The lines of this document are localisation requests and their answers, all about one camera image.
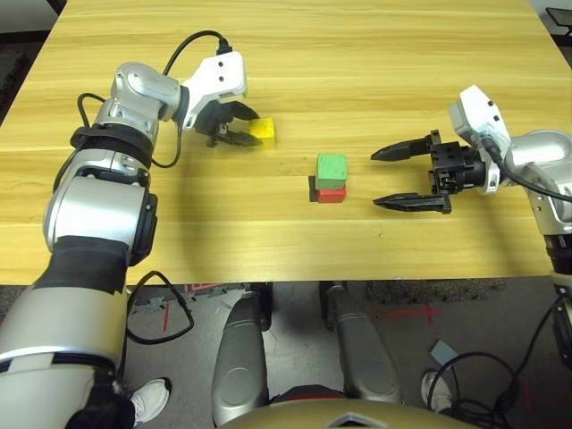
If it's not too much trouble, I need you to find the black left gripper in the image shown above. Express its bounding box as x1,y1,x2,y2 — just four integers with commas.
194,99,263,148

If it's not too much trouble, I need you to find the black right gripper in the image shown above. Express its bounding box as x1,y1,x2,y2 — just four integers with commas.
369,129,488,215

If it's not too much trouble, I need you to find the yellow wooden block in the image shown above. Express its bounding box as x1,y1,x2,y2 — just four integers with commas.
248,116,277,149

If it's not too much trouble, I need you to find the green wooden block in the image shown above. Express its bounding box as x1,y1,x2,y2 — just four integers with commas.
315,153,349,191

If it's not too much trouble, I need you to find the red wooden block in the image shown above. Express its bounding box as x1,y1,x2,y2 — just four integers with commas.
316,184,349,205

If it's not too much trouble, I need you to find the dark speckled floor mat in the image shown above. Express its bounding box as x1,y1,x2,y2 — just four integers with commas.
366,278,509,306

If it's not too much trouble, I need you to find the red tape cross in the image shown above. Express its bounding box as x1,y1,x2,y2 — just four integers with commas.
385,304,444,325

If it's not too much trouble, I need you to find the grey paper piece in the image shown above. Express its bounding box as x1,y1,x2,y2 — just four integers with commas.
429,339,460,366

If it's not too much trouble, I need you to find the silver right robot leg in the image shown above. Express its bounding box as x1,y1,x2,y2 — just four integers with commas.
323,282,403,404

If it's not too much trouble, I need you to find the silver robot leg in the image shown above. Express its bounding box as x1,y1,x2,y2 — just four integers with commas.
323,282,403,404
210,289,274,426

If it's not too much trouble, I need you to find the white sneaker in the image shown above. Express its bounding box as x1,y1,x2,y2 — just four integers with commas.
129,376,173,425
420,370,453,413

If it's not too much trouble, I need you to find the silver left robot leg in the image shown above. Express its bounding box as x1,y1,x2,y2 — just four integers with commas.
210,289,274,426

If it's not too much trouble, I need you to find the gold robot torso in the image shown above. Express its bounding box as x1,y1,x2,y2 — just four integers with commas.
222,383,475,429

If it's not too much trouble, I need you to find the black trouser leg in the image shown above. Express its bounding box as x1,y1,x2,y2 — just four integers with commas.
65,387,136,429

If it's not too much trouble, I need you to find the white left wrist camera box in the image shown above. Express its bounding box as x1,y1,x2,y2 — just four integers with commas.
181,50,248,131

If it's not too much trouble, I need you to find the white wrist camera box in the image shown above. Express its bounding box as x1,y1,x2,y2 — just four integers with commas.
181,50,248,131
448,85,513,197

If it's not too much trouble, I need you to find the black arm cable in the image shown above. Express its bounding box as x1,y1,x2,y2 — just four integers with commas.
76,92,108,130
149,119,184,170

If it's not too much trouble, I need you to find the black left camera cable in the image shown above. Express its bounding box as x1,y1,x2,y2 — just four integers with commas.
161,29,235,77

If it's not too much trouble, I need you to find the black camera cable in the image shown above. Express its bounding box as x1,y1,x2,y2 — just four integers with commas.
480,135,572,202
161,29,235,77

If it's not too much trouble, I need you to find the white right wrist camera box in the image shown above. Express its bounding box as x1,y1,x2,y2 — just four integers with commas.
448,85,513,197

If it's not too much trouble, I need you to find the black right camera cable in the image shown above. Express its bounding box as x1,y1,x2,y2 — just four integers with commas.
480,135,572,202

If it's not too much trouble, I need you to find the black hanging cable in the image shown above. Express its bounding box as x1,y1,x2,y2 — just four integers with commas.
124,269,196,346
511,305,558,382

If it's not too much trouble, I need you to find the black floor cable loop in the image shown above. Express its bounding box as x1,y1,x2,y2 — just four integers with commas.
425,351,526,429

